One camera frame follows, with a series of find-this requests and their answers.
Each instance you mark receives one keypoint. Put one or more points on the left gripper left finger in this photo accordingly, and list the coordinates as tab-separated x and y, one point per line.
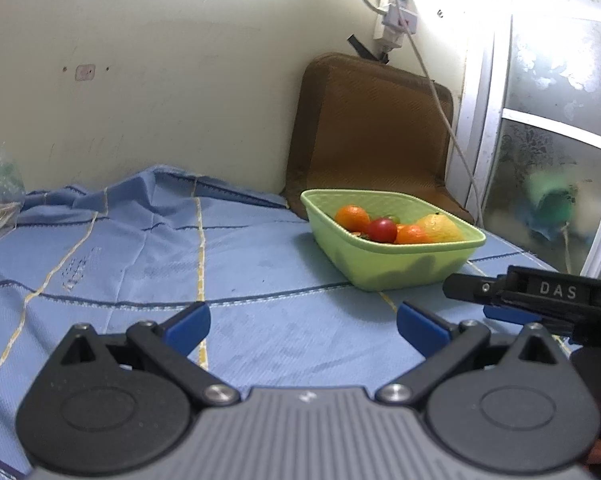
111	404

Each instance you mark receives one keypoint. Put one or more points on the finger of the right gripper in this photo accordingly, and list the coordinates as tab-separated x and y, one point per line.
473	288
510	315

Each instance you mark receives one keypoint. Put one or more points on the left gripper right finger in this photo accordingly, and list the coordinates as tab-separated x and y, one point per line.
506	404

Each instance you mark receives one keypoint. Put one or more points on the orange mandarin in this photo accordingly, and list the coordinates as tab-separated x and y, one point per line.
353	218

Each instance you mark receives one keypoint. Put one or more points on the yellow lemon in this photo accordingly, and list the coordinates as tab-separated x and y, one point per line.
440	229

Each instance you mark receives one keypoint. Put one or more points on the orange tomato with stem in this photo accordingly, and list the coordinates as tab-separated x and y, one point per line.
411	234

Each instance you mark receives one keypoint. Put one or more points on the green plastic basket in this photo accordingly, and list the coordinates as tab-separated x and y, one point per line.
372	266

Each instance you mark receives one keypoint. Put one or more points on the lone red cherry tomato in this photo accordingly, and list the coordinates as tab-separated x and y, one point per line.
382	230

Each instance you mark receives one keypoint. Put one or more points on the blue tablecloth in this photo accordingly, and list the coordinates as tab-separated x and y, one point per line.
147	247

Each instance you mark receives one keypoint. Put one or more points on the brown seat cushion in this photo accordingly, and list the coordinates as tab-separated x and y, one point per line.
368	126

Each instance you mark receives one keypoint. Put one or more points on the black tape strip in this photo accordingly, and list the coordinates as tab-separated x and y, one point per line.
361	49

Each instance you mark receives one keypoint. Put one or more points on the white power strip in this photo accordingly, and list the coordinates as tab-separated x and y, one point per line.
400	17

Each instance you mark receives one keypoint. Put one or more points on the window frame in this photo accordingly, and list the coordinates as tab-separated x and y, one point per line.
531	127

